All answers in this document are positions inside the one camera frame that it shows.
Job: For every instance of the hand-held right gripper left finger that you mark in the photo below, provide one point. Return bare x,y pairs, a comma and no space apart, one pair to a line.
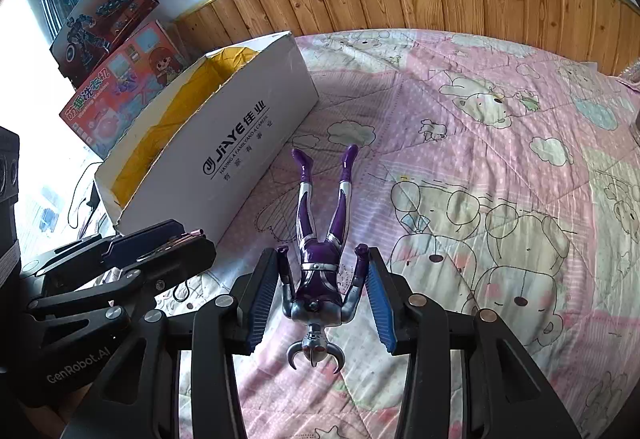
262,299

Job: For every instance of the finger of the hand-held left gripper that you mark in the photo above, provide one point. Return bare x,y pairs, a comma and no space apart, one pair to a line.
165,269
140,241

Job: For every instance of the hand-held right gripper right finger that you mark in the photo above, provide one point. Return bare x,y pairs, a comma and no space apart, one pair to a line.
382,304

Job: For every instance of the purple silver action figure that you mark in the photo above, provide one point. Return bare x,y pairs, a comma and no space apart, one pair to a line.
317,264

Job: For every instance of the white cardboard box yellow tape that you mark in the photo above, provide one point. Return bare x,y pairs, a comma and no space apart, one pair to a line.
240,129

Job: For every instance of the black neckband earphones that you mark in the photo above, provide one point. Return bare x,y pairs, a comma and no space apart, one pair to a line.
92,199

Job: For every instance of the pink washing machine toy box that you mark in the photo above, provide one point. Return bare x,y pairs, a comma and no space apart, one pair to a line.
125,84

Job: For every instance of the window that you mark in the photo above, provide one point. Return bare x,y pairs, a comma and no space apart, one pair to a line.
35,94

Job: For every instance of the dark robot toy box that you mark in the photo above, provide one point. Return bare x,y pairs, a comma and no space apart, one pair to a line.
100,19

